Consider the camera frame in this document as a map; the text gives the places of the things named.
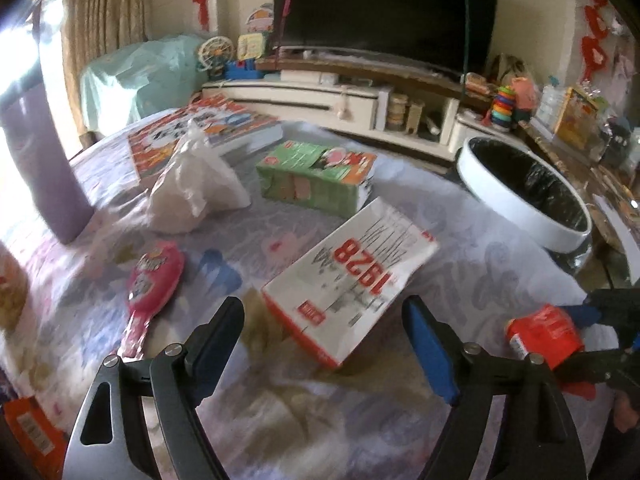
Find yellow box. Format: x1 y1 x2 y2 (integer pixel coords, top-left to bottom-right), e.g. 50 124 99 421
552 85 608 153

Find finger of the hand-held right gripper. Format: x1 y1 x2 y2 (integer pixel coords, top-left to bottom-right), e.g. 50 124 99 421
557 289 640 330
550 346 640 392

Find red snack packet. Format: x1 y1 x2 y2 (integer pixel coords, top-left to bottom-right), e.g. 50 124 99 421
505 305 598 402

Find teal covered armchair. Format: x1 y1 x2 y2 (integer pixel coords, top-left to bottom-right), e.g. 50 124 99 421
79 35 211 133

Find green drink carton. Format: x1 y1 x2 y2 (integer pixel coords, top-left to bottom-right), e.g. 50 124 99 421
256 140 378 218

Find red and white carton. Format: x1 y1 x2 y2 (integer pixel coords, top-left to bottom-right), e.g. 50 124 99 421
261 196 440 370

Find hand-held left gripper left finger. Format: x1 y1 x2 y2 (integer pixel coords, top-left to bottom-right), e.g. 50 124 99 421
62 296 246 480

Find cartoon paper card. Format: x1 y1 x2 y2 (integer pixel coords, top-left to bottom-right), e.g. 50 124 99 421
245 4 276 36

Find white television cabinet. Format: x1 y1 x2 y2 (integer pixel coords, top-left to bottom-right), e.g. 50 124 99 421
200 72 531 161

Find tan bag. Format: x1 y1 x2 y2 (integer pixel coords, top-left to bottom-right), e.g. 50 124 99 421
487 54 536 91

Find colourful stacking ring toy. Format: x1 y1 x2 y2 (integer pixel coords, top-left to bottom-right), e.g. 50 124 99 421
489 85 516 128

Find orange cover book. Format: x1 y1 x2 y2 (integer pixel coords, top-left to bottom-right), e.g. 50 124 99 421
126 94 285 186

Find pink snack wrapper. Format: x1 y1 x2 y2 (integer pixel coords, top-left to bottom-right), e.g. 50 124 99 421
117 241 186 361

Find white trash bin black liner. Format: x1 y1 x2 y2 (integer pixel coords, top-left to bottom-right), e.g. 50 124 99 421
454 135 593 273

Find pink stick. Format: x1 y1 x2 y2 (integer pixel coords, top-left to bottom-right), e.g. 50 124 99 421
281 0 302 61

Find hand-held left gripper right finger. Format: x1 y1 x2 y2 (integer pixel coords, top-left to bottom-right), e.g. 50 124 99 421
401 295 588 480

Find person's right hand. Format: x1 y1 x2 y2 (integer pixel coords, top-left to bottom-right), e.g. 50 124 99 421
612 391 640 435

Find black flat screen television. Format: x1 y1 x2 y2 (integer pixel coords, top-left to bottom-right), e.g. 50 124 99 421
272 0 501 78

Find orange toy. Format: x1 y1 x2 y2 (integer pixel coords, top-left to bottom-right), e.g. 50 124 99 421
462 72 498 96

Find brown wooden television riser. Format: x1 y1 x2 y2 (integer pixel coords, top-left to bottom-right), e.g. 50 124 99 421
255 50 471 92

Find toy ferris wheel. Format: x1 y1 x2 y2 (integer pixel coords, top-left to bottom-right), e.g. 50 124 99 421
196 36 236 80

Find pink toy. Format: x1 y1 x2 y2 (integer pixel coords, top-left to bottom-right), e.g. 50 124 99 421
510 76 543 121

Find beige patterned curtain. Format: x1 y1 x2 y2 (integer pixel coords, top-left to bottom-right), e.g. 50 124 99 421
62 0 151 68

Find white plastic bag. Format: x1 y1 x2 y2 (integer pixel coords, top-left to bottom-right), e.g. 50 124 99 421
148 119 252 233

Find blue toy block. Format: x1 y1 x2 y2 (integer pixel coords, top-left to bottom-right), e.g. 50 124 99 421
224 59 263 81

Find orange snack packet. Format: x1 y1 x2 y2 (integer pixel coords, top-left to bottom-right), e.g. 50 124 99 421
0 396 68 480

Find bag of round snacks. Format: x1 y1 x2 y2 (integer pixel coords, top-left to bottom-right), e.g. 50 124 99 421
0 242 28 333

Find purple thermos bottle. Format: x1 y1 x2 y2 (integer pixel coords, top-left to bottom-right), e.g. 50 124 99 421
0 82 93 243

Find yellow green toy telephone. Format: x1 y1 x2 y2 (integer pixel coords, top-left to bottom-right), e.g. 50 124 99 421
236 34 273 61

